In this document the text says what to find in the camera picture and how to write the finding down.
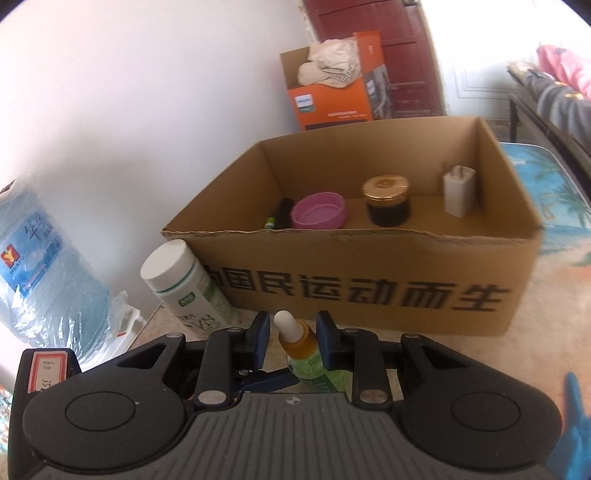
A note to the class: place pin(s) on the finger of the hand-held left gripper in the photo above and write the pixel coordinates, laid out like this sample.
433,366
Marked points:
268,379

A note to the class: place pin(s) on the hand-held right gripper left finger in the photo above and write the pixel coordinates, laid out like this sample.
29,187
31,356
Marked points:
262,336

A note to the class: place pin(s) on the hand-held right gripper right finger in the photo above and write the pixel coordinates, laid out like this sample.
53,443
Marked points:
325,338

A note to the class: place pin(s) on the green dropper bottle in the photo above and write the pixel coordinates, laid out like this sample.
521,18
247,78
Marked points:
300,350

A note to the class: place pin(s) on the large brown cardboard box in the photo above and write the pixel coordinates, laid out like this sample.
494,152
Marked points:
369,258

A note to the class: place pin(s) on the green glue stick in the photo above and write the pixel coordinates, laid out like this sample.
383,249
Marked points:
270,222

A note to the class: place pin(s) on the pink plastic bowl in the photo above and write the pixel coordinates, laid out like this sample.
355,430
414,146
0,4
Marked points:
318,214

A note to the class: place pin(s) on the dark jar with gold lid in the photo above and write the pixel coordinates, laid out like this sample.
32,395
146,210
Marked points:
387,207

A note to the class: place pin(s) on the white charger plug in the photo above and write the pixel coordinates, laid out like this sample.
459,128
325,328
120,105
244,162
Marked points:
459,194

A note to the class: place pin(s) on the blue water jug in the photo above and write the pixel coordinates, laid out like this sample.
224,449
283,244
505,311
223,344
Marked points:
46,286

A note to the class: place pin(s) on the white pill bottle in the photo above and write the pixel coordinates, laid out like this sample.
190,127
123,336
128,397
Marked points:
180,286

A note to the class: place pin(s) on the orange cardboard box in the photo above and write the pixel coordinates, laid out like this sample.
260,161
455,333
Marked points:
323,106

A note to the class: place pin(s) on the white crumpled cloth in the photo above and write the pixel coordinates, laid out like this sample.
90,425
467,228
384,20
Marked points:
328,64

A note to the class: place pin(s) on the red wooden door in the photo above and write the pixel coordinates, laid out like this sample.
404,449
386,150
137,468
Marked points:
406,55

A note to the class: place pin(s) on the white panelled door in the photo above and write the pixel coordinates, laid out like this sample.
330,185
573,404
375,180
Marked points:
475,83

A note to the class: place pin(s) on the grey blanket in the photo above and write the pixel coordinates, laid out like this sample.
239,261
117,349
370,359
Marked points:
563,106

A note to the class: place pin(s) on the pink quilt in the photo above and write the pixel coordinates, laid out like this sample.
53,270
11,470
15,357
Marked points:
568,64

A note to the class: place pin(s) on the black bed frame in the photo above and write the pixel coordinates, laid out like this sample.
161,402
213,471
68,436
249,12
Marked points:
512,120

